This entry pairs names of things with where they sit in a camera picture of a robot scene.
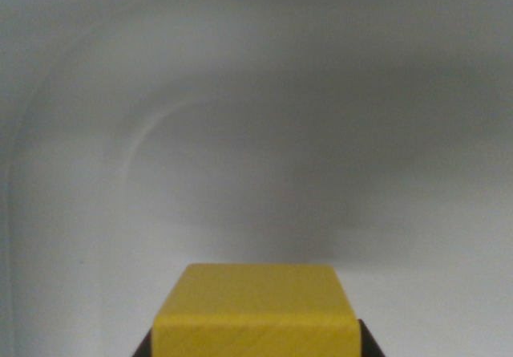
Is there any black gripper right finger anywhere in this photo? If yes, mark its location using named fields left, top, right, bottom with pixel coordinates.
left=357, top=318, right=386, bottom=357

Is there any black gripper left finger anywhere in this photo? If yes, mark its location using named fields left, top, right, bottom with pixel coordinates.
left=133, top=327, right=155, bottom=357

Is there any yellow wooden cube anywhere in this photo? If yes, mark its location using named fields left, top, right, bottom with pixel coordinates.
left=151, top=263, right=362, bottom=357

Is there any white plastic tray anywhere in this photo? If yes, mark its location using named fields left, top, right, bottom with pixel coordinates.
left=0, top=0, right=513, bottom=357

